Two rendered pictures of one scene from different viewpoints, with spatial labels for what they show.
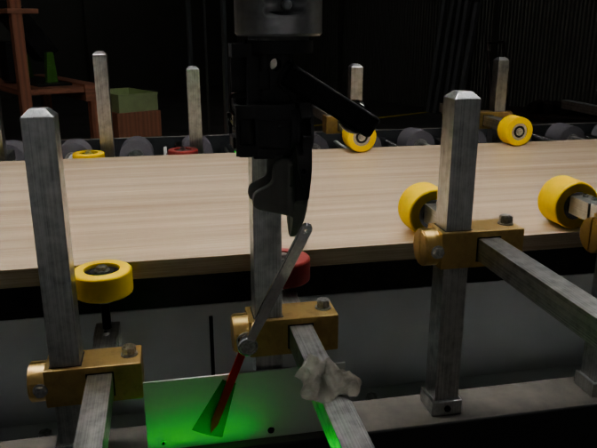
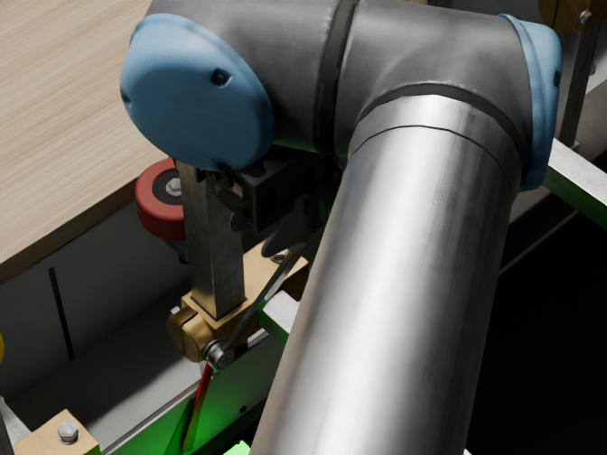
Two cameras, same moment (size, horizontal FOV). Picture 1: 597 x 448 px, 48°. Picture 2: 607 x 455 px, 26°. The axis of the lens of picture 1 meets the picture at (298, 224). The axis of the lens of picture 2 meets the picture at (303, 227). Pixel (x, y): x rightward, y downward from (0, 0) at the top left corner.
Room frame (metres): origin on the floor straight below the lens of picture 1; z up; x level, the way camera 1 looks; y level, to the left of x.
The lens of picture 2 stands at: (0.13, 0.35, 1.83)
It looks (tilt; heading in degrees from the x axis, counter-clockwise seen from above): 50 degrees down; 329
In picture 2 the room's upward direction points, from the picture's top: straight up
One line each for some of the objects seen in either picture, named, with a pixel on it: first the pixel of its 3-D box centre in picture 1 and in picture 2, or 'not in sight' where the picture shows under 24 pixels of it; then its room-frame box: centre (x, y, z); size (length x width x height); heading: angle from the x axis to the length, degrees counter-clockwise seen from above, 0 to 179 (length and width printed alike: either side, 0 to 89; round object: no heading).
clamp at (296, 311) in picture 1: (283, 327); (236, 299); (0.79, 0.02, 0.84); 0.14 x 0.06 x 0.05; 102
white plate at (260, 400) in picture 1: (248, 406); (217, 405); (0.76, 0.07, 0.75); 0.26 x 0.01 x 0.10; 102
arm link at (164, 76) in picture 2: not in sight; (237, 50); (0.62, 0.09, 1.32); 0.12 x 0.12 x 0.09; 45
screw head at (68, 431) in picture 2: (129, 349); (68, 431); (0.75, 0.21, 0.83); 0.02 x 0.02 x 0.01
